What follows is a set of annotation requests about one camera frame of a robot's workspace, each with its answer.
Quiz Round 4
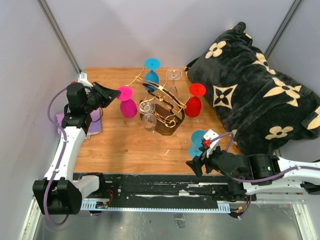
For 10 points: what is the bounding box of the aluminium frame rail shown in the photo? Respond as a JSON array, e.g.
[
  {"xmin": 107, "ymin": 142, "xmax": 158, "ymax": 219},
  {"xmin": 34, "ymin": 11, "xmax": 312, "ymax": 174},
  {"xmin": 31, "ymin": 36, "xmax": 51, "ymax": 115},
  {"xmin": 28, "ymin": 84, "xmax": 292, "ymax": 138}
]
[{"xmin": 32, "ymin": 178, "xmax": 308, "ymax": 215}]

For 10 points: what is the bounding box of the magenta plastic wine glass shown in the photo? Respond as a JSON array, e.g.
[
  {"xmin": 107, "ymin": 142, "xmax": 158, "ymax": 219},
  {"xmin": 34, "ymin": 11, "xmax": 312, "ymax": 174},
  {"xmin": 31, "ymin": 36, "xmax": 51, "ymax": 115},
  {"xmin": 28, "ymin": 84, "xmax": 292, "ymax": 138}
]
[{"xmin": 117, "ymin": 86, "xmax": 138, "ymax": 119}]

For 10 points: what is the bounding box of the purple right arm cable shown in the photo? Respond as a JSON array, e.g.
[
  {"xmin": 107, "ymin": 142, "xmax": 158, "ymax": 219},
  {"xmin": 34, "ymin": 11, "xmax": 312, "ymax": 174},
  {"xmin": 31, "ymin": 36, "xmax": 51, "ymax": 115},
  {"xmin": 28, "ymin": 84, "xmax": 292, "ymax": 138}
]
[{"xmin": 211, "ymin": 131, "xmax": 320, "ymax": 181}]

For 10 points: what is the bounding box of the clear wine glass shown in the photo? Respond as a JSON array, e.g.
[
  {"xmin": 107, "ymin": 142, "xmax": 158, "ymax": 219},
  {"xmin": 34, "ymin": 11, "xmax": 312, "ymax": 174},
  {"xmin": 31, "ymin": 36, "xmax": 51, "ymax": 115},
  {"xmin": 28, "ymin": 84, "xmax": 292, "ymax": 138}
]
[
  {"xmin": 138, "ymin": 100, "xmax": 157, "ymax": 132},
  {"xmin": 166, "ymin": 68, "xmax": 182, "ymax": 97}
]

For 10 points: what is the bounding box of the black floral plush pillow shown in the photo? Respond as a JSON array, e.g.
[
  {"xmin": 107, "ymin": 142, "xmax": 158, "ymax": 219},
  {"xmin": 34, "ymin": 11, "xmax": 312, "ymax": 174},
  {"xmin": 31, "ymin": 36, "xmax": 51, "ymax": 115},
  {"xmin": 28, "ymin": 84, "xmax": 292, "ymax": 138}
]
[{"xmin": 184, "ymin": 21, "xmax": 320, "ymax": 155}]

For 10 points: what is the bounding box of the purple folded cloth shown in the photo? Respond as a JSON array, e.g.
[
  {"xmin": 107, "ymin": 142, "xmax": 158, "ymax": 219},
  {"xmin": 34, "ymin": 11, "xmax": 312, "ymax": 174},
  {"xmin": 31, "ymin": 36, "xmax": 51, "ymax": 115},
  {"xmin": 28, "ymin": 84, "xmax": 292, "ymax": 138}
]
[{"xmin": 56, "ymin": 109, "xmax": 103, "ymax": 139}]

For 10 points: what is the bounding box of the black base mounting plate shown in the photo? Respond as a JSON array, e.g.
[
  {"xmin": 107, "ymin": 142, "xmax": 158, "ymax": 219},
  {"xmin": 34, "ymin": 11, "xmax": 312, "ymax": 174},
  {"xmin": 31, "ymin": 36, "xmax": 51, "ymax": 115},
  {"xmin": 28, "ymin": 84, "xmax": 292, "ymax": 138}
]
[{"xmin": 81, "ymin": 173, "xmax": 256, "ymax": 214}]

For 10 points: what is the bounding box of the gold wire wine glass rack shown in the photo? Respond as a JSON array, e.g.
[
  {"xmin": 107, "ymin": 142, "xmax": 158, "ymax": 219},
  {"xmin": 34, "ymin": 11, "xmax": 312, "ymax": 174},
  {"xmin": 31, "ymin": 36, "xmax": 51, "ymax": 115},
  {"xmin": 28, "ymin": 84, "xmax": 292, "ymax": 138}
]
[{"xmin": 123, "ymin": 65, "xmax": 186, "ymax": 136}]

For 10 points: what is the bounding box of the blue plastic wine glass back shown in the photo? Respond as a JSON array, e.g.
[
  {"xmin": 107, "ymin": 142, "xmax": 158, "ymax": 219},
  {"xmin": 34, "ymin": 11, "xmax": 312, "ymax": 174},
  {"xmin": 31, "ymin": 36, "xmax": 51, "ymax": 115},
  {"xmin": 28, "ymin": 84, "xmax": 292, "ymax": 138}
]
[{"xmin": 144, "ymin": 57, "xmax": 161, "ymax": 84}]

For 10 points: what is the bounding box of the blue plastic wine glass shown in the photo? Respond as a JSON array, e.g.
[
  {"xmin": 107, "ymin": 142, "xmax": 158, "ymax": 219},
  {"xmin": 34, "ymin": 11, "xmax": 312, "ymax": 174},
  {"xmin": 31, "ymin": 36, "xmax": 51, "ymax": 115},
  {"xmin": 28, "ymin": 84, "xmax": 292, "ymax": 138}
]
[
  {"xmin": 144, "ymin": 57, "xmax": 161, "ymax": 84},
  {"xmin": 188, "ymin": 129, "xmax": 206, "ymax": 159}
]

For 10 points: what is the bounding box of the clear wine glass back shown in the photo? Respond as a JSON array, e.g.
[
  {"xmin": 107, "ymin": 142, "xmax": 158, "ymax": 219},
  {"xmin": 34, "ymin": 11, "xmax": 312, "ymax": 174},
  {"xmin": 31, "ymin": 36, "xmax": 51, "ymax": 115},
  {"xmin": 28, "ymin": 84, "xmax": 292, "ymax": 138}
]
[{"xmin": 166, "ymin": 68, "xmax": 182, "ymax": 97}]

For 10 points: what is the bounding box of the red plastic wine glass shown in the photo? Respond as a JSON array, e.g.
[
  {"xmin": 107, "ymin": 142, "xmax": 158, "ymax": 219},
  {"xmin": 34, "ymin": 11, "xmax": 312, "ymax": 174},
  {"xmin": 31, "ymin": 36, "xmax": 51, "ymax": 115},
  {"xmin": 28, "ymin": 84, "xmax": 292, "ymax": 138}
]
[{"xmin": 185, "ymin": 83, "xmax": 206, "ymax": 118}]

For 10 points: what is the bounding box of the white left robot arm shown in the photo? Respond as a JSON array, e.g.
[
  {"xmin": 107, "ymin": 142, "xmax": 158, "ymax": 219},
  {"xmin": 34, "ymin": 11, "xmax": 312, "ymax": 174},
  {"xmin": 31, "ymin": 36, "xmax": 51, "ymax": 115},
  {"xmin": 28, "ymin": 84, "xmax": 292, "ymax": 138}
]
[{"xmin": 32, "ymin": 82, "xmax": 121, "ymax": 217}]

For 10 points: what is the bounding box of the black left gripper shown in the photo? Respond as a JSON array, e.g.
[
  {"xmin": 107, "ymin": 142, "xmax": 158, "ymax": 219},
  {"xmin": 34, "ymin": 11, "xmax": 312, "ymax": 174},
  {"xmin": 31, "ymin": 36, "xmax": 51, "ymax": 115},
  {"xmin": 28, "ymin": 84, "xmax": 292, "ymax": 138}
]
[{"xmin": 83, "ymin": 81, "xmax": 121, "ymax": 113}]

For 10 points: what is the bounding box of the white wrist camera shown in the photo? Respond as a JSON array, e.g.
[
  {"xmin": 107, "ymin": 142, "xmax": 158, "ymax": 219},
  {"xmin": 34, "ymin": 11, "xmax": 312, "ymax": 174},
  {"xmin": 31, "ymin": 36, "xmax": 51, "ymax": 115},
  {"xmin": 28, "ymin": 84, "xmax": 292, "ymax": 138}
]
[
  {"xmin": 198, "ymin": 129, "xmax": 221, "ymax": 158},
  {"xmin": 71, "ymin": 72, "xmax": 93, "ymax": 88}
]

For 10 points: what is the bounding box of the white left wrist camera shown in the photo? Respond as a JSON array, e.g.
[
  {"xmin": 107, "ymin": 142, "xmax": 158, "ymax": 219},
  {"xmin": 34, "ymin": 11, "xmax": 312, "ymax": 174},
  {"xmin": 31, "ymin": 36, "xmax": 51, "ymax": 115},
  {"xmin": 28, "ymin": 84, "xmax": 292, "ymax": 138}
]
[{"xmin": 71, "ymin": 72, "xmax": 93, "ymax": 88}]

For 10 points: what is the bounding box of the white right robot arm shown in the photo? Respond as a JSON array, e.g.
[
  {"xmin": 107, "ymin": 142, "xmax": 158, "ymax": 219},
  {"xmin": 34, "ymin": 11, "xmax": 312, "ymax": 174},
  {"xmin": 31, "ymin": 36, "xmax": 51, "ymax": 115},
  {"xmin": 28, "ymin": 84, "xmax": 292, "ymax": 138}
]
[{"xmin": 186, "ymin": 147, "xmax": 320, "ymax": 202}]

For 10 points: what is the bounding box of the blue plastic wine glass front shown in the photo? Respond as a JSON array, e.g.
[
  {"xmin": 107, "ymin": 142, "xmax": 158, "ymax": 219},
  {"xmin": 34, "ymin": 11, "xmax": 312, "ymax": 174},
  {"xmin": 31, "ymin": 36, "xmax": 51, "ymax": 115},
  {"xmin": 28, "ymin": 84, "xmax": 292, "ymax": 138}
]
[{"xmin": 188, "ymin": 129, "xmax": 206, "ymax": 159}]

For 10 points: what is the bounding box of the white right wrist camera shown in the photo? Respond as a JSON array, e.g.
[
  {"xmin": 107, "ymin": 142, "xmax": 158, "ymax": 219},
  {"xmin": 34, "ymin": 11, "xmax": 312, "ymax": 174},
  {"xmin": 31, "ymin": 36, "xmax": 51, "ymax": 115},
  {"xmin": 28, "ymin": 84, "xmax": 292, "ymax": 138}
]
[{"xmin": 198, "ymin": 129, "xmax": 221, "ymax": 158}]

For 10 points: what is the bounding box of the clear wine glass front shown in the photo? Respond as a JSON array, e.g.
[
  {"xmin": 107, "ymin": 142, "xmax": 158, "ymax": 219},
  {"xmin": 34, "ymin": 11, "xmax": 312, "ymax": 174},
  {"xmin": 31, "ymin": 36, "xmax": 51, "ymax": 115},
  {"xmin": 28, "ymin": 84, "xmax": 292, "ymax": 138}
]
[{"xmin": 138, "ymin": 100, "xmax": 157, "ymax": 132}]

